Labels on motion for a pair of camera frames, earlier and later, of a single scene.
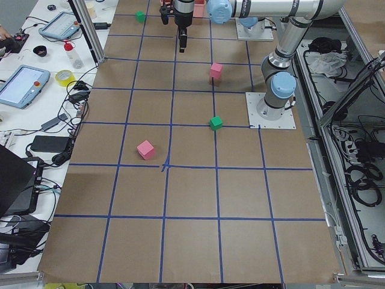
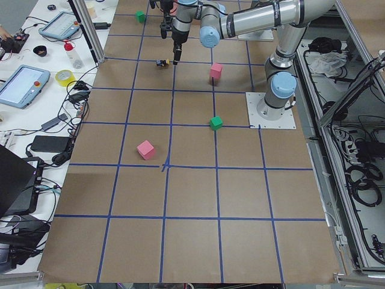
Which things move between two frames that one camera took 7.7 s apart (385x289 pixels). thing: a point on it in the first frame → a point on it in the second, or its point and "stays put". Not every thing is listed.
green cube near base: (216, 123) stays put
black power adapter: (101, 25) stays put
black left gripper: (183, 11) → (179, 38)
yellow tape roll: (65, 77) stays put
